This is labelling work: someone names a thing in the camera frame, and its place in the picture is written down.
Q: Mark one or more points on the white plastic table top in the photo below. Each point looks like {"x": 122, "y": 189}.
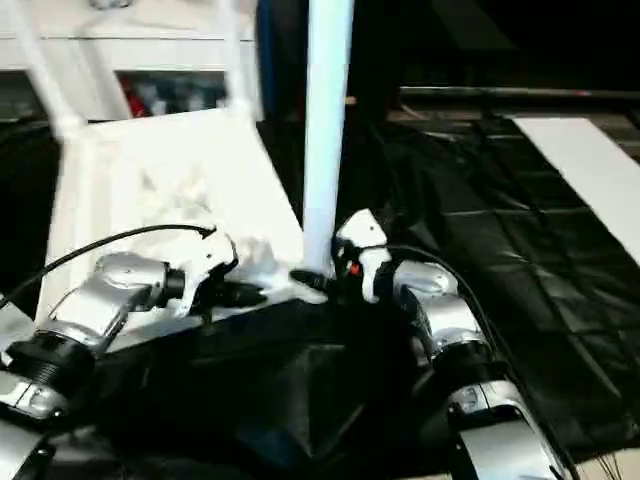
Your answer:
{"x": 175, "y": 175}

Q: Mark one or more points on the white plastic table leg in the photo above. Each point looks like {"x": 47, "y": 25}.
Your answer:
{"x": 325, "y": 125}
{"x": 239, "y": 55}
{"x": 47, "y": 70}
{"x": 12, "y": 325}

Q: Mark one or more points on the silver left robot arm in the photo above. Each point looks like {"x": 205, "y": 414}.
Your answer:
{"x": 110, "y": 290}

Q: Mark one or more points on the black mat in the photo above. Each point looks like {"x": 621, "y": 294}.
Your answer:
{"x": 500, "y": 260}

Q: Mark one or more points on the red white small bottle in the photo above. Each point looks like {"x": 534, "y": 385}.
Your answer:
{"x": 132, "y": 99}

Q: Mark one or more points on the black case with gold label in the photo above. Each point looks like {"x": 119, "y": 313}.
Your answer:
{"x": 380, "y": 50}

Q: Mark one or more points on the white cabinet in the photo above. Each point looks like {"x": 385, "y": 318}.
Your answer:
{"x": 150, "y": 50}

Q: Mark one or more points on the black long bar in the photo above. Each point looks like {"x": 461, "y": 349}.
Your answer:
{"x": 525, "y": 92}

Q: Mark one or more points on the white flat sheet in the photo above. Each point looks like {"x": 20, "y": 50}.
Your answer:
{"x": 585, "y": 165}

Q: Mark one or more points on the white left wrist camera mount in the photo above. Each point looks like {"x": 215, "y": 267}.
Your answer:
{"x": 215, "y": 250}

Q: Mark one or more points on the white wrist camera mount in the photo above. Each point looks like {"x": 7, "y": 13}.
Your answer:
{"x": 215, "y": 250}
{"x": 367, "y": 235}

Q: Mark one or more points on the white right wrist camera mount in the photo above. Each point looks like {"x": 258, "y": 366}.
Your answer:
{"x": 367, "y": 235}

